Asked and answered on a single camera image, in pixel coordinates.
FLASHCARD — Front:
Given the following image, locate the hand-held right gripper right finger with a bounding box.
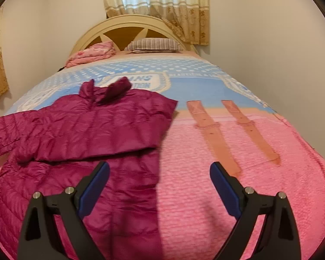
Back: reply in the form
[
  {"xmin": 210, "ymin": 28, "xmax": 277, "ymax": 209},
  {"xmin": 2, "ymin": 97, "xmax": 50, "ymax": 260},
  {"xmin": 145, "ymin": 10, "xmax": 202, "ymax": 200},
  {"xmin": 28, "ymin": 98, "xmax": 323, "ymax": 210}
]
[{"xmin": 210, "ymin": 162, "xmax": 301, "ymax": 260}]

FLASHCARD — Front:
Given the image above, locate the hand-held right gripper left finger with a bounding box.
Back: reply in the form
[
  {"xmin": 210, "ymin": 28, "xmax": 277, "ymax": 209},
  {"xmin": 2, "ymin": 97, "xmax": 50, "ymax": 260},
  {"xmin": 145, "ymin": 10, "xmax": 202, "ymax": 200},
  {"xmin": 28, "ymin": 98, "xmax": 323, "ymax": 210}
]
[{"xmin": 18, "ymin": 161, "xmax": 110, "ymax": 260}]

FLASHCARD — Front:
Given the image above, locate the magenta puffer jacket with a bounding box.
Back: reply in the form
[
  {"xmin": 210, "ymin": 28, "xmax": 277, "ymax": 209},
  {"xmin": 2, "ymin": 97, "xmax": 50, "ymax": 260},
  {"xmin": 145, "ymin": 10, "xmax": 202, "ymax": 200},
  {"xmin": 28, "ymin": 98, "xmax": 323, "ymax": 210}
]
[{"xmin": 0, "ymin": 76, "xmax": 178, "ymax": 260}]

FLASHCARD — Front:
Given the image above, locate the pink and blue printed blanket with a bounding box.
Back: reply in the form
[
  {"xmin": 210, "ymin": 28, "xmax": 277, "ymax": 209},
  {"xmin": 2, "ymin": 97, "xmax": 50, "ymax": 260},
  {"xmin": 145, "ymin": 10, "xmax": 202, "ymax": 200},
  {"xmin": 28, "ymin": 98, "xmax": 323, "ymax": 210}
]
[{"xmin": 0, "ymin": 55, "xmax": 325, "ymax": 260}]

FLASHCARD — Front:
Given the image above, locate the folded pink floral quilt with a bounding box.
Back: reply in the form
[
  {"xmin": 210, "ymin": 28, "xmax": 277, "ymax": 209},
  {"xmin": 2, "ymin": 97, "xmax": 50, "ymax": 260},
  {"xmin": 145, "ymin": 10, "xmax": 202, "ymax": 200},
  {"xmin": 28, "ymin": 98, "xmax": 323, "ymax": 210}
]
[{"xmin": 66, "ymin": 41, "xmax": 117, "ymax": 68}]

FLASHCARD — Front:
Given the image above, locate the striped pillow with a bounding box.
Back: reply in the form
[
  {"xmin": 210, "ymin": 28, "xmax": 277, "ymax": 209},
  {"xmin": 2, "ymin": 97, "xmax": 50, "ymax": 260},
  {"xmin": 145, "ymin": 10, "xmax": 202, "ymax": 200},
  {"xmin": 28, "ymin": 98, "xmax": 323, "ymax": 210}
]
[{"xmin": 124, "ymin": 38, "xmax": 185, "ymax": 53}]

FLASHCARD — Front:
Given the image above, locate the cream wooden headboard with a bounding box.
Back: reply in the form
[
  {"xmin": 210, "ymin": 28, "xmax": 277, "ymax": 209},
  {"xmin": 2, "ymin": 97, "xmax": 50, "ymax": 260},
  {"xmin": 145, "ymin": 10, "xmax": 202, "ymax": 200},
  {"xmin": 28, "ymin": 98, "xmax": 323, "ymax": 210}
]
[{"xmin": 70, "ymin": 15, "xmax": 198, "ymax": 56}]

